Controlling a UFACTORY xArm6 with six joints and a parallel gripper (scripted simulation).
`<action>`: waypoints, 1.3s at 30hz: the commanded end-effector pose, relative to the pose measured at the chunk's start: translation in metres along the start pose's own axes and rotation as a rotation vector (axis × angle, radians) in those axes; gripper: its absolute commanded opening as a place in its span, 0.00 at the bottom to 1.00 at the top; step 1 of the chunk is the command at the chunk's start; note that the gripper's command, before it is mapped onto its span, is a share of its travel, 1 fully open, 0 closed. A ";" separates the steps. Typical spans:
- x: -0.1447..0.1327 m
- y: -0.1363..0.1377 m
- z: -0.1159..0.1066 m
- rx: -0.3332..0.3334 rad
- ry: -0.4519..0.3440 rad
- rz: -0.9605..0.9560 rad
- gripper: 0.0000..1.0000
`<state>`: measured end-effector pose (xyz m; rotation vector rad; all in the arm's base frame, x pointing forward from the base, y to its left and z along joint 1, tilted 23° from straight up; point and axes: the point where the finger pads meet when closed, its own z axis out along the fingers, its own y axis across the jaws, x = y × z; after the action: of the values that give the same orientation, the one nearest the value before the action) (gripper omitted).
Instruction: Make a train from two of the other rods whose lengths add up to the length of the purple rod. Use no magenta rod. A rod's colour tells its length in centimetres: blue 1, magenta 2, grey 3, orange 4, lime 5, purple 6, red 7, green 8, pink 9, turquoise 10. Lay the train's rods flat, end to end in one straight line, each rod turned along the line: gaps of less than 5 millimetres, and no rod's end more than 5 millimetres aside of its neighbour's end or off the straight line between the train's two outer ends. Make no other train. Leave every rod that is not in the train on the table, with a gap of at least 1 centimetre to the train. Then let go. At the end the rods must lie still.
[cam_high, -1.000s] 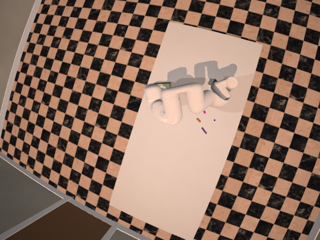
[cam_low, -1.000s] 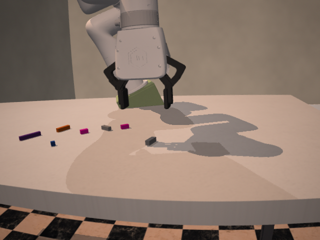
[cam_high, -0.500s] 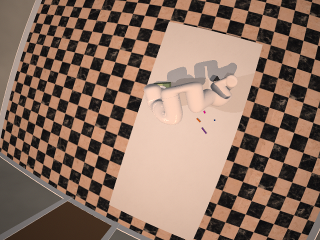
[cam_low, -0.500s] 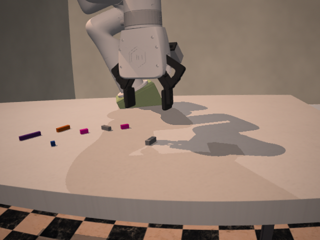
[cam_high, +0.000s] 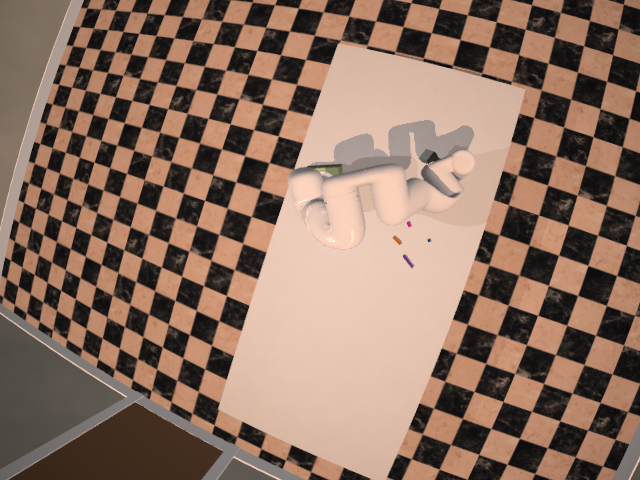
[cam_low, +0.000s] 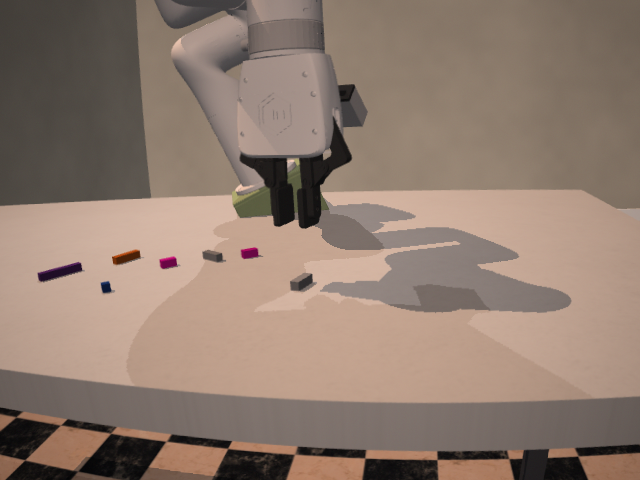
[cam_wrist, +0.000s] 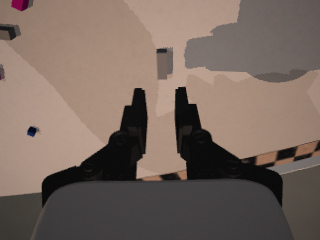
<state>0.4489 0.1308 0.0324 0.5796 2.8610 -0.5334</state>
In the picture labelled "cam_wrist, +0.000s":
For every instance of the grey rectangular block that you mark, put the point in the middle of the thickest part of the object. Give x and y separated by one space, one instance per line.
7 33
162 64

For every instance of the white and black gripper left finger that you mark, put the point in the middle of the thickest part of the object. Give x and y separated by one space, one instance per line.
112 162

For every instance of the small dark blue cube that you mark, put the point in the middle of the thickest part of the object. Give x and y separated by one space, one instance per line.
31 131

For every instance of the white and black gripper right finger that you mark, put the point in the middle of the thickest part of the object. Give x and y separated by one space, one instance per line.
206 159

